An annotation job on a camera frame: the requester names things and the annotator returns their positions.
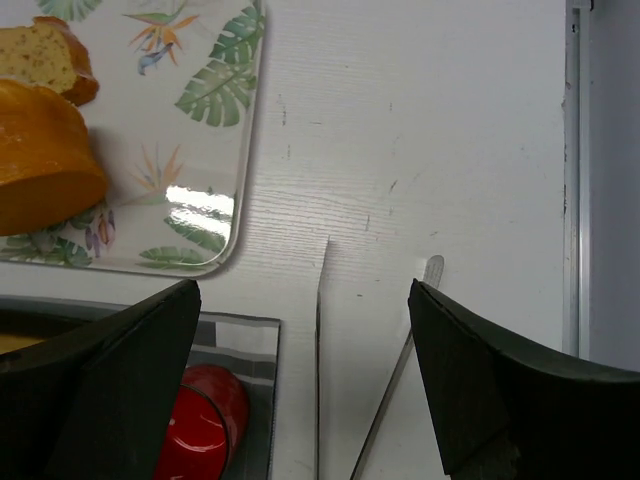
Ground sliced bread piece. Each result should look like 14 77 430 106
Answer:
1 16 100 106

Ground large orange bread loaf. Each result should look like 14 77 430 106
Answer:
1 79 108 236

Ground aluminium table edge rail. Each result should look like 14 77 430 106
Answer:
562 1 594 360

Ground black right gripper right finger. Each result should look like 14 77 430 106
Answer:
408 281 639 479

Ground square dark plate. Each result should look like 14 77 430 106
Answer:
1 303 113 355

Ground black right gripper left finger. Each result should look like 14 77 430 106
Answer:
1 280 201 479

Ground red mug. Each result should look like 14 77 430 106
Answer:
153 364 250 479

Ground grey striped placemat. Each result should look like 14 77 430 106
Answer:
0 294 282 480

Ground floral patterned serving tray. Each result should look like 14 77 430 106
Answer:
1 0 266 277

